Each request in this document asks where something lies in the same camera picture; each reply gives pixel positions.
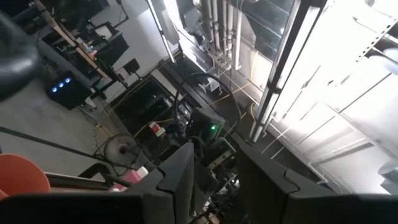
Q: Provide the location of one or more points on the large coral paint bottle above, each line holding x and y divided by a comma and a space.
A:
132, 177

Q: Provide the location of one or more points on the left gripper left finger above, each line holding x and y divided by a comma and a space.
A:
174, 177

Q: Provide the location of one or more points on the white pipe cluster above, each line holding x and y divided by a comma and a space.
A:
230, 31

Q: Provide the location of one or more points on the wooden workbench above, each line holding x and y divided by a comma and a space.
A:
72, 40

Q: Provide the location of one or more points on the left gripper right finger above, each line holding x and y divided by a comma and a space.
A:
267, 183

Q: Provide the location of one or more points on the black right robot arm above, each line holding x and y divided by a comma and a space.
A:
205, 121

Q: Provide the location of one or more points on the black aluminium table frame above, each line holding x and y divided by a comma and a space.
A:
77, 182

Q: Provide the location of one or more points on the black floor fan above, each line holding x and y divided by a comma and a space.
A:
122, 150

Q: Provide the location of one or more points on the orange plastic cup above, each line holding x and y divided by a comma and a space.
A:
21, 174

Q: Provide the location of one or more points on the red white small box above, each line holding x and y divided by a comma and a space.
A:
155, 127

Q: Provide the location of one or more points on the white structural column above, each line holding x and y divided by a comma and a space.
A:
280, 71

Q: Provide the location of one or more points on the black device blue lights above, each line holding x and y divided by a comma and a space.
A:
66, 93

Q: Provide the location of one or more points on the black equipment rack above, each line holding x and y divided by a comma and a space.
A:
140, 105

